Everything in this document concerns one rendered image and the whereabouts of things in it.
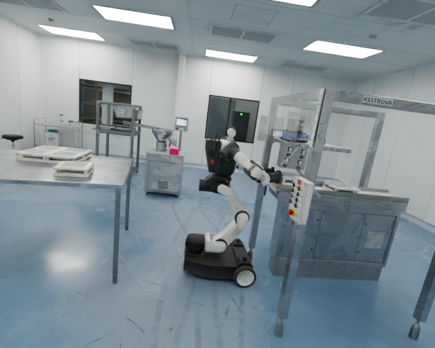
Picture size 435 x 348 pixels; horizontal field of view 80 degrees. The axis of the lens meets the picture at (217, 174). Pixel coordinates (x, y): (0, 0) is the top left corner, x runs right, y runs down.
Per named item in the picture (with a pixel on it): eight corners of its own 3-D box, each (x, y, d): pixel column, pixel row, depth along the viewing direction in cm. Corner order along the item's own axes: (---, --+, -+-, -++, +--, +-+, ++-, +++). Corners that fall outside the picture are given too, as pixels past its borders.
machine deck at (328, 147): (284, 146, 221) (284, 141, 220) (271, 141, 258) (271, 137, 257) (351, 153, 229) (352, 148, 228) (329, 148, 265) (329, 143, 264)
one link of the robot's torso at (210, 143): (204, 177, 221) (208, 134, 213) (201, 168, 253) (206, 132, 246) (237, 180, 224) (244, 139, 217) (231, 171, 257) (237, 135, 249)
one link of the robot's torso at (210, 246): (204, 253, 245) (205, 240, 242) (203, 242, 264) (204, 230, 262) (225, 254, 248) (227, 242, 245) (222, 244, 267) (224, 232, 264)
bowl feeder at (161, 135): (148, 150, 449) (150, 128, 441) (152, 148, 484) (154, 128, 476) (177, 153, 453) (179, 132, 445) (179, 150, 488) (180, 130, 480)
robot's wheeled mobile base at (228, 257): (181, 280, 231) (185, 246, 224) (183, 250, 281) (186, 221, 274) (251, 283, 239) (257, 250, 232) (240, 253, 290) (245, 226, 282)
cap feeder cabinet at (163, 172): (143, 195, 450) (146, 151, 433) (149, 186, 505) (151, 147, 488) (179, 198, 456) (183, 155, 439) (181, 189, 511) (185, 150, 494)
